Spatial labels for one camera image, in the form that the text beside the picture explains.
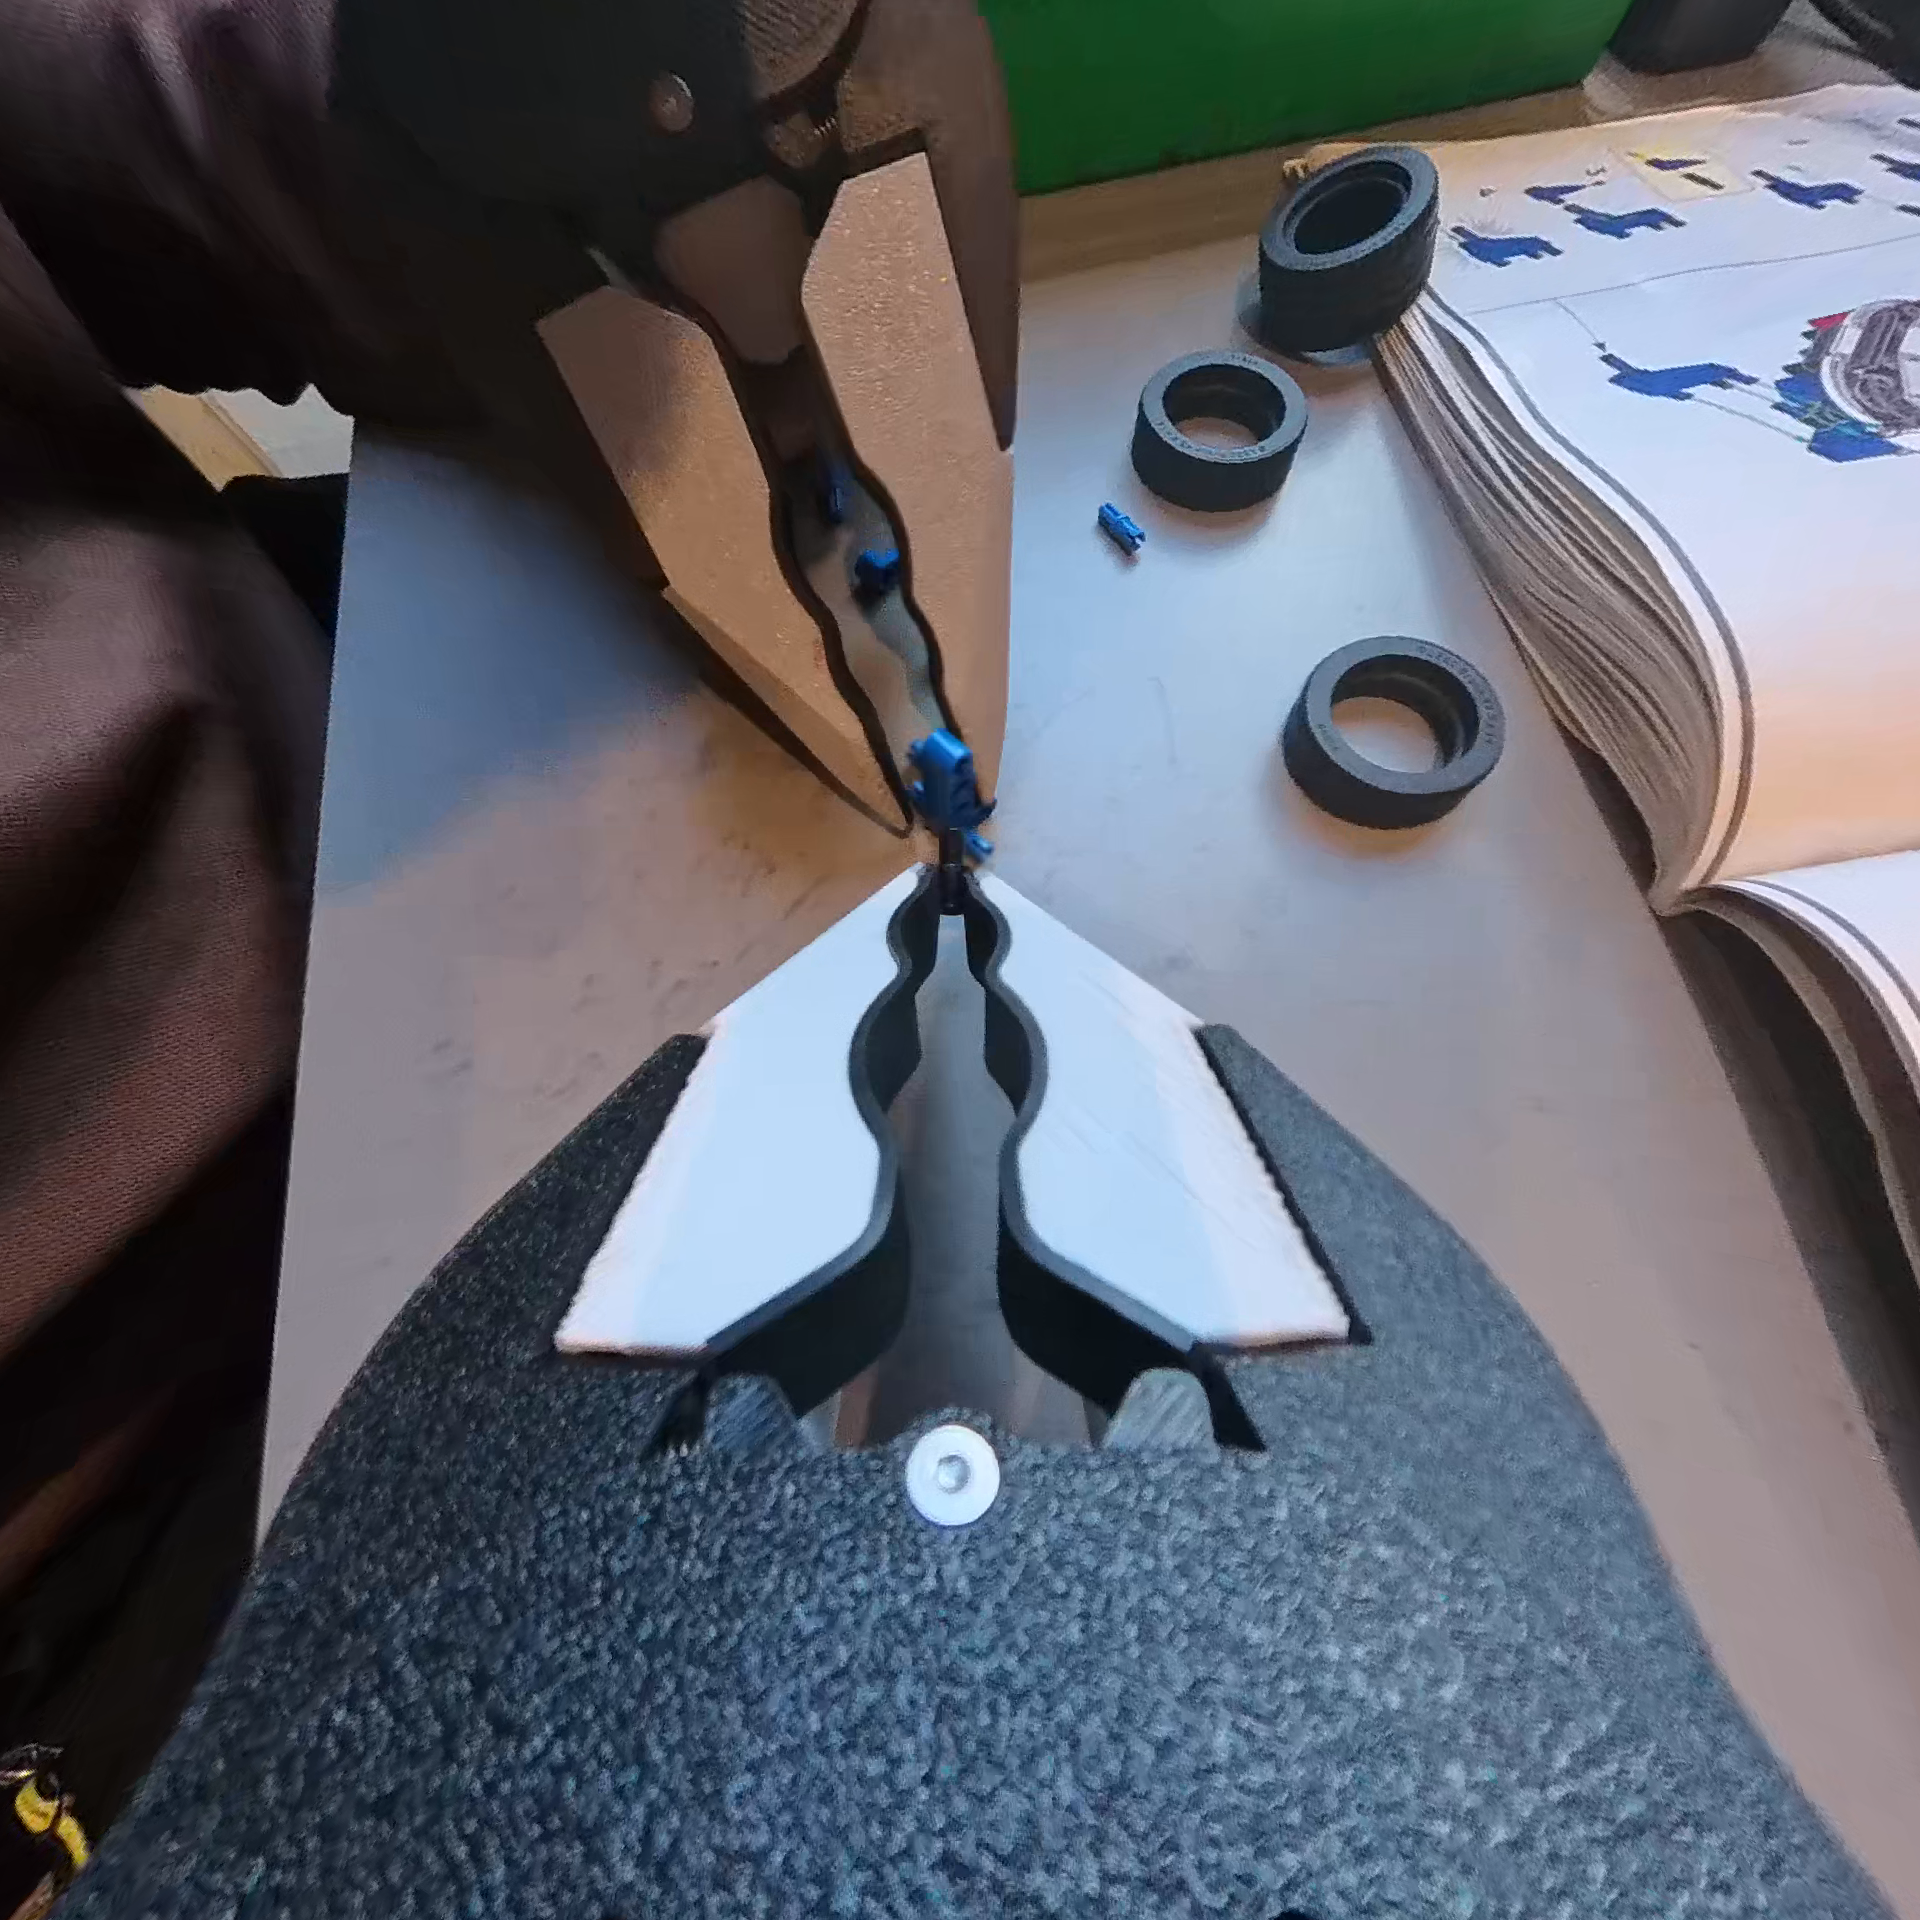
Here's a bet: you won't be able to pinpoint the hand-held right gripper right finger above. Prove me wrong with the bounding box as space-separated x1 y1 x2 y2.
951 865 1355 1421

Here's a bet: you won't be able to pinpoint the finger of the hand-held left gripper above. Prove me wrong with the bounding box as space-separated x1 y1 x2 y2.
801 142 1024 818
537 280 921 838

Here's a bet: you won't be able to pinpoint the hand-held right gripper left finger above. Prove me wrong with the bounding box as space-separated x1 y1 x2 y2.
556 864 954 1421

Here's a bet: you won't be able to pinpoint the green storage bin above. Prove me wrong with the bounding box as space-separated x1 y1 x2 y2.
976 0 1637 197

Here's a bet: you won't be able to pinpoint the grey desk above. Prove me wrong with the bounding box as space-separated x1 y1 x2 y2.
263 58 1920 1920

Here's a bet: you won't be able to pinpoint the black case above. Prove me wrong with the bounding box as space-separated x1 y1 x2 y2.
1605 0 1795 77

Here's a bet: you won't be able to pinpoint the person's left forearm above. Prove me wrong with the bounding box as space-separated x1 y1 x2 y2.
0 0 602 408

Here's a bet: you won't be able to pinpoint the black toy tyre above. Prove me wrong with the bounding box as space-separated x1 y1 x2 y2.
1132 349 1308 514
1283 637 1506 830
1239 143 1445 365

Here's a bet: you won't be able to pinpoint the open instruction booklet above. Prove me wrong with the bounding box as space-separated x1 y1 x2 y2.
1371 82 1920 1215

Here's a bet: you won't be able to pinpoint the yellow black strap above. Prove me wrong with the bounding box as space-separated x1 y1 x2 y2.
0 1738 97 1880

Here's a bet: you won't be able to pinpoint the person's black trousers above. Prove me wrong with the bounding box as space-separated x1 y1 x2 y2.
225 470 355 639

